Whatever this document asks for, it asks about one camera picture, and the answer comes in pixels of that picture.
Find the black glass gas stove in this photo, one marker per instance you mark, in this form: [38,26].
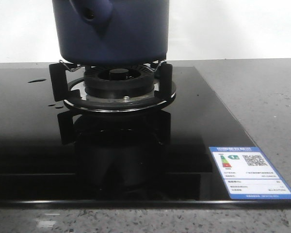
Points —
[54,157]

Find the dark blue pot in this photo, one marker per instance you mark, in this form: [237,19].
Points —
[112,32]

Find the black gas burner head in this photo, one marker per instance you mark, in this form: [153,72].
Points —
[117,82]

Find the black metal pot support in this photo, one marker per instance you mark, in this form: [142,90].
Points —
[74,96]

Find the blue energy label sticker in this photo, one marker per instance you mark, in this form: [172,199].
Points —
[248,174]

